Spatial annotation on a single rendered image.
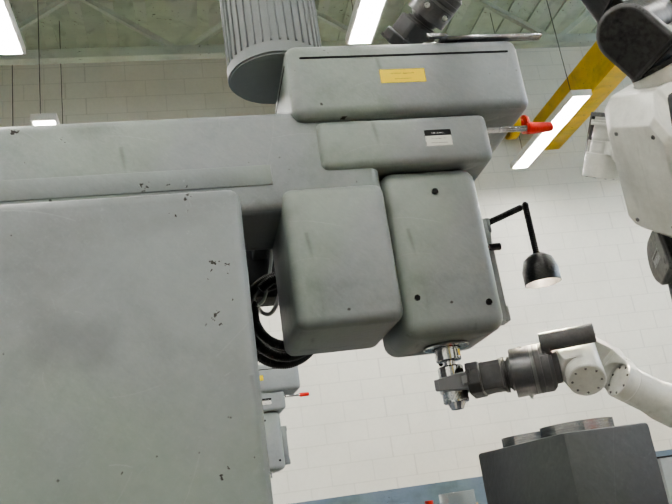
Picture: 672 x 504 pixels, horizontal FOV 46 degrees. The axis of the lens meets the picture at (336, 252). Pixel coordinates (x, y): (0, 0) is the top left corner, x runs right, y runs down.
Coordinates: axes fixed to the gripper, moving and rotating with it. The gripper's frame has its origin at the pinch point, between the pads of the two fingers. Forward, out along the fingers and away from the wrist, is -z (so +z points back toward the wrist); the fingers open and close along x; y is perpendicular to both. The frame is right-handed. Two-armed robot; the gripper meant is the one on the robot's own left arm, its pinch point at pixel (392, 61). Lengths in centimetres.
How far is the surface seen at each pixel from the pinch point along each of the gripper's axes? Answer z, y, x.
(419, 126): -3.9, -23.1, -8.7
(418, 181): -11.3, -30.8, -8.5
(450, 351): -30, -55, -2
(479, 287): -18, -52, -3
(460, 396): -34, -63, -1
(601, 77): 36, 309, 609
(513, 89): 11.3, -24.5, 5.7
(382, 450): -365, 174, 528
